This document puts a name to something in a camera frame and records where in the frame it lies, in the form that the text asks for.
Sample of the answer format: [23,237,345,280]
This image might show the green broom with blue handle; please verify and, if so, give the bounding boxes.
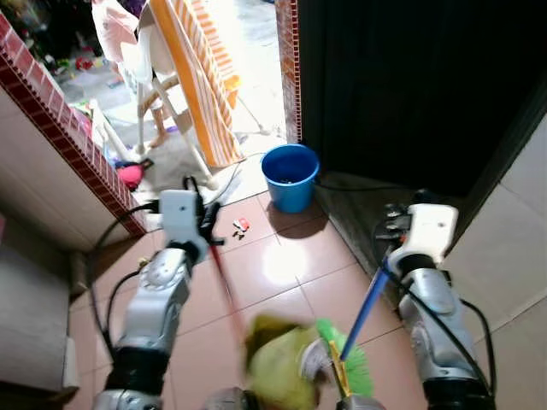
[315,261,396,402]

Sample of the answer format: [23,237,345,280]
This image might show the yellow dustpan with red handle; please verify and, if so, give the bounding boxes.
[209,243,329,410]

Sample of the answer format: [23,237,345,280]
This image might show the red and white litter scrap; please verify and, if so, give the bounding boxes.
[232,217,251,241]

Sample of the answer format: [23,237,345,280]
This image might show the blue plastic bucket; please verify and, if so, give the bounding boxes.
[261,143,321,214]

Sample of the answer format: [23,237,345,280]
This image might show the pink round object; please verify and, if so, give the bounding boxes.
[115,161,148,191]

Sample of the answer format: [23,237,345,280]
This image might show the orange striped folded board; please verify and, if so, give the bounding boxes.
[149,0,246,168]

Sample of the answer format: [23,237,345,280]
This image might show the black curtain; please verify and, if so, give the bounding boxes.
[298,0,547,199]

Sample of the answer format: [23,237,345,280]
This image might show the white plastic chair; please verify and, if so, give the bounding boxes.
[118,0,220,190]

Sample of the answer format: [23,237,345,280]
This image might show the person in pink clothes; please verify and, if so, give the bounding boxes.
[91,0,172,148]

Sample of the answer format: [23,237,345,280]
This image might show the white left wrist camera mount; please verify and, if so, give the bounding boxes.
[159,189,207,250]

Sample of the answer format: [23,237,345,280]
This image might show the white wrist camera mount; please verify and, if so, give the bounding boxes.
[159,189,207,250]
[389,202,460,279]

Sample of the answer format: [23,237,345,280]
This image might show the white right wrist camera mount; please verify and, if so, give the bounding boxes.
[389,202,460,279]

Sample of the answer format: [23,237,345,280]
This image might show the black floor cable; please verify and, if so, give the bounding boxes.
[316,178,415,194]

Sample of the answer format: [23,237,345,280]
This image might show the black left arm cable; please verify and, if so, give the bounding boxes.
[84,198,163,353]

